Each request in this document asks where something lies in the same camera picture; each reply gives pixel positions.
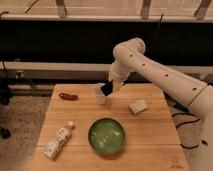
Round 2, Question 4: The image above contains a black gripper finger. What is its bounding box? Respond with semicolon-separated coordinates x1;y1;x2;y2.
101;81;113;96

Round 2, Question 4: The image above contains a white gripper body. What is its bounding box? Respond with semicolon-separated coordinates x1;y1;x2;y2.
108;68;126;92

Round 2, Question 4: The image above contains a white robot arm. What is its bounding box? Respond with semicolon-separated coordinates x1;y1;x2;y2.
109;38;213;171

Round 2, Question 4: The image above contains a red chili pepper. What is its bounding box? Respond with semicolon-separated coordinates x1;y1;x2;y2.
59;93;78;101

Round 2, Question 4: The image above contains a green bowl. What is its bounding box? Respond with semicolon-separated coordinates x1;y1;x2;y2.
88;118;125;155

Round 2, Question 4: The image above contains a white labelled bottle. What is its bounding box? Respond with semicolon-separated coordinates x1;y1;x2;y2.
42;121;75;160

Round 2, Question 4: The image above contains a black object on floor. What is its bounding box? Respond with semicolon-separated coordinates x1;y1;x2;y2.
0;127;11;139

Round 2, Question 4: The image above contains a white window rail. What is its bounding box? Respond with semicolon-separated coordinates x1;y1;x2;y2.
0;60;213;82

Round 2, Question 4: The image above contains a black cable on floor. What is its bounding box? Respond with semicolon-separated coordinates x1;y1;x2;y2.
171;111;209;150

